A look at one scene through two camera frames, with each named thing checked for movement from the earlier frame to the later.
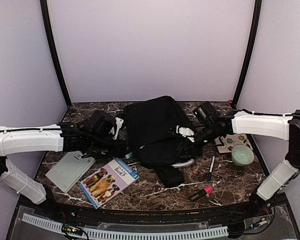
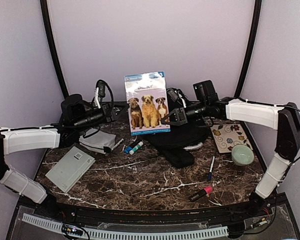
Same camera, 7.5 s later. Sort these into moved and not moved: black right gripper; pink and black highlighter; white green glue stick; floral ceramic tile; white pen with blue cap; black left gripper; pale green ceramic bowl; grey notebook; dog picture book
Moved: dog picture book; black right gripper; black left gripper; white green glue stick
Not moved: pink and black highlighter; grey notebook; pale green ceramic bowl; white pen with blue cap; floral ceramic tile
